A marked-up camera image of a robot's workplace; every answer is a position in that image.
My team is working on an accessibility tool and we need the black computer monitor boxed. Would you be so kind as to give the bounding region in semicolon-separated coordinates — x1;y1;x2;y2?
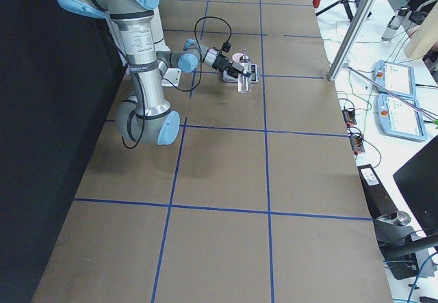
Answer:
394;137;437;235

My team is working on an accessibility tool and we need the aluminium frame post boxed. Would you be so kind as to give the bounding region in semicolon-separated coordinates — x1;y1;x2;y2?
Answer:
328;0;375;81

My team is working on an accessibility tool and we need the near blue teach pendant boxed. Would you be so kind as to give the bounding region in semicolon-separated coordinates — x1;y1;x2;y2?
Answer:
376;94;428;142

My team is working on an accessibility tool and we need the far blue teach pendant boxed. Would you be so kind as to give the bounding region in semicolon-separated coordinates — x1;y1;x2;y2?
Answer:
374;60;416;98

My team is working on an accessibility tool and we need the black desk clamp device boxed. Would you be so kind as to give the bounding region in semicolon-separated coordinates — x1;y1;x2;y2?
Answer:
358;164;437;280

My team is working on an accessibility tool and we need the clear glass sauce bottle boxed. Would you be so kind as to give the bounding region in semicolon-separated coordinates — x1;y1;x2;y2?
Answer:
237;50;252;93

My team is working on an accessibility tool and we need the blue teach pendant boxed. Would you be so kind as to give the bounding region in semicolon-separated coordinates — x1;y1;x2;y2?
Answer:
376;94;428;142
374;60;416;98

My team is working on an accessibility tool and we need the digital kitchen scale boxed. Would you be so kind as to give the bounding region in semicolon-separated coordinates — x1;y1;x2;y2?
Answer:
222;64;260;83

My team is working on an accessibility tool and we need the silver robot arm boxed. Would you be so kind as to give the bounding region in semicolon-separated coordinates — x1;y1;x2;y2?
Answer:
57;0;251;145

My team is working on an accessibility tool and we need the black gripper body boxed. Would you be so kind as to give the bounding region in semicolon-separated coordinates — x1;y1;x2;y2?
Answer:
211;42;239;77

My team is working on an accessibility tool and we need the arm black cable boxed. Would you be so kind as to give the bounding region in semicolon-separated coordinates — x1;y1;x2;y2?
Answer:
121;16;233;149

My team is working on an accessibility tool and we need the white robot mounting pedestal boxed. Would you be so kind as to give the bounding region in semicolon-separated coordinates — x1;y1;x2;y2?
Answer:
151;7;181;88

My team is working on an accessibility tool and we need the metal reacher grabber stick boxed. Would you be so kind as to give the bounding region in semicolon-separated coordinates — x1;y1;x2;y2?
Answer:
343;64;437;125

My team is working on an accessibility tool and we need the pink plastic cup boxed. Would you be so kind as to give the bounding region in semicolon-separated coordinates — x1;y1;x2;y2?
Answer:
232;53;243;62

